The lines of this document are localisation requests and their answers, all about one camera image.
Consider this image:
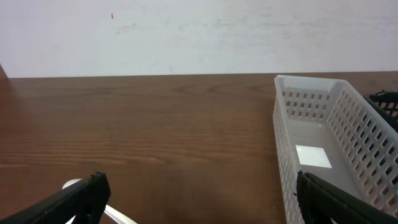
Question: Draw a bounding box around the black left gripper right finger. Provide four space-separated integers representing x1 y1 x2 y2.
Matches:
294 171 397 224

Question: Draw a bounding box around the clear perforated plastic basket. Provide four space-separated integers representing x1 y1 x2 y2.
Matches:
273 75 397 223

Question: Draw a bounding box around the white plastic spoon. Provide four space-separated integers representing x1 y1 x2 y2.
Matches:
62 179 137 224

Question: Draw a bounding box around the black perforated plastic basket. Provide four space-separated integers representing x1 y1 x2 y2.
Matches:
363 90 398 131

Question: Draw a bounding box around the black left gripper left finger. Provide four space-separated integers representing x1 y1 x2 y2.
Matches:
1 172 111 224

